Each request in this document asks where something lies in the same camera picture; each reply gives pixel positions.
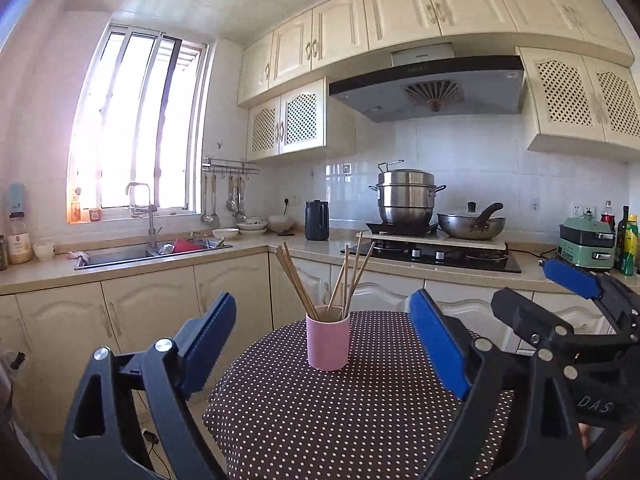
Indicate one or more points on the hanging metal spatula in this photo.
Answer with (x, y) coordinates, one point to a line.
(215, 220)

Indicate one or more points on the metal wok with lid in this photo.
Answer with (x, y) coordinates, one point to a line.
(470, 227)

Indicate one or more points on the metal sink faucet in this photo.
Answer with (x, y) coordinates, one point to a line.
(151, 225)

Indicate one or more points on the stainless steel sink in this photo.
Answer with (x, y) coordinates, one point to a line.
(115, 256)

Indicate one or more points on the large lattice-door cabinet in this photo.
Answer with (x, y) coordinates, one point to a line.
(575, 95)

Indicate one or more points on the black electric kettle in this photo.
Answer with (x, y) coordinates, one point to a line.
(316, 221)

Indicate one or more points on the hanging metal spoon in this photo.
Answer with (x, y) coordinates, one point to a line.
(232, 204)

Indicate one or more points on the white wall socket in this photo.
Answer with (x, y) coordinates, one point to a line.
(583, 209)

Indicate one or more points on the green bottle yellow label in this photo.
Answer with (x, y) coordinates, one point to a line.
(631, 247)

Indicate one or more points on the stack of white dishes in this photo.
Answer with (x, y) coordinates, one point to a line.
(251, 226)

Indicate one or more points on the wall socket with black plug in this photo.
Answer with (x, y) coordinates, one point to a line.
(286, 203)

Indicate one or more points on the kitchen window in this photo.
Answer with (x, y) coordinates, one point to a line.
(120, 125)

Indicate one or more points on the pink rag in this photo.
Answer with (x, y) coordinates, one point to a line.
(77, 255)

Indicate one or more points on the pink cup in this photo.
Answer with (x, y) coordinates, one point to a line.
(327, 345)

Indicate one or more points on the white stove cover board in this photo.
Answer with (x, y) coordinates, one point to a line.
(425, 241)

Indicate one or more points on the small windowsill jar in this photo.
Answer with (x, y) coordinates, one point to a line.
(95, 215)

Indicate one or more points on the grey range hood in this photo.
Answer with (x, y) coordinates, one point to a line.
(450, 87)

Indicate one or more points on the hanging metal ladle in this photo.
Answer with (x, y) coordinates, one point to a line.
(206, 218)

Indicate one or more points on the red-label sauce bottle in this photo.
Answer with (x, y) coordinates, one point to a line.
(608, 217)

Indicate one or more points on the small lattice-door cabinet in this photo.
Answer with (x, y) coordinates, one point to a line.
(300, 120)

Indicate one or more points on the dark glass bottle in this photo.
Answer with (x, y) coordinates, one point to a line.
(623, 230)

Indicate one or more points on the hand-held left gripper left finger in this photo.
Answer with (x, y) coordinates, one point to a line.
(210, 345)

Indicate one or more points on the stainless steel steamer pot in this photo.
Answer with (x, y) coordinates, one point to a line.
(406, 200)

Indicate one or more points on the hanging metal skimmer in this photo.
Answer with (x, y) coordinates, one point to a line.
(240, 215)

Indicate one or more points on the sauce jar white label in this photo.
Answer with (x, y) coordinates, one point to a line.
(20, 246)

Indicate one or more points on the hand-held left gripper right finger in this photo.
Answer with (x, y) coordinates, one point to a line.
(440, 345)

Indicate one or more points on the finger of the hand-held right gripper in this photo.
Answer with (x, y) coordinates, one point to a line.
(570, 276)
(525, 312)

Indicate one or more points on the green electric cooker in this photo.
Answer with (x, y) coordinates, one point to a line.
(585, 250)

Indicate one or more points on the red bowl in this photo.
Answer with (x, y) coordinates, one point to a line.
(185, 246)

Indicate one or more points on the cream cabinets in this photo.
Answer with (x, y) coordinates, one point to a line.
(145, 305)
(390, 15)

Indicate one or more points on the metal utensil rail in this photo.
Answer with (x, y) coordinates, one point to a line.
(230, 165)

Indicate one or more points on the cream lower cabinets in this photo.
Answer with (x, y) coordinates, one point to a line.
(145, 305)

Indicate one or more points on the small white bowl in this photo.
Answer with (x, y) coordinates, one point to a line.
(44, 251)

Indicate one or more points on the cream upper cabinets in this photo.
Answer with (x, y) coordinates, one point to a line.
(390, 15)

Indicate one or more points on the bunch of wooden chopsticks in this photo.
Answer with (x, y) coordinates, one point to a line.
(298, 285)

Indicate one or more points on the orange bottle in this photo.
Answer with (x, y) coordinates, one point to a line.
(76, 207)

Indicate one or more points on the black gas stove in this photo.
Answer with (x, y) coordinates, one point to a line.
(400, 256)

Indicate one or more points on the patterned ceramic bowl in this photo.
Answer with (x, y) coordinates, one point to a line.
(281, 225)

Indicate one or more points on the brown polka-dot tablecloth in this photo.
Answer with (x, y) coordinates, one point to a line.
(325, 420)

